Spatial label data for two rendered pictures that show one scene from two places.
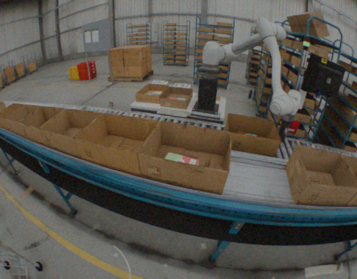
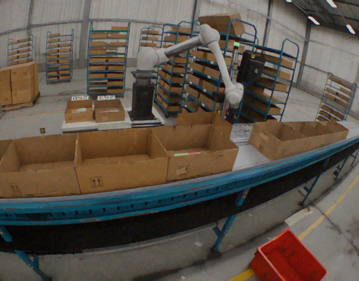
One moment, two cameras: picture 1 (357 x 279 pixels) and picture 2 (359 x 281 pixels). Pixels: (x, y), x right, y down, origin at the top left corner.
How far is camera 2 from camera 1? 0.61 m
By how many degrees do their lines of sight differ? 36
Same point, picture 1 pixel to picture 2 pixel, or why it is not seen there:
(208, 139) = (193, 135)
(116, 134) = (93, 157)
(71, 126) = (21, 164)
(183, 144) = (171, 146)
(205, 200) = (228, 178)
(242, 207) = (251, 172)
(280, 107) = (237, 97)
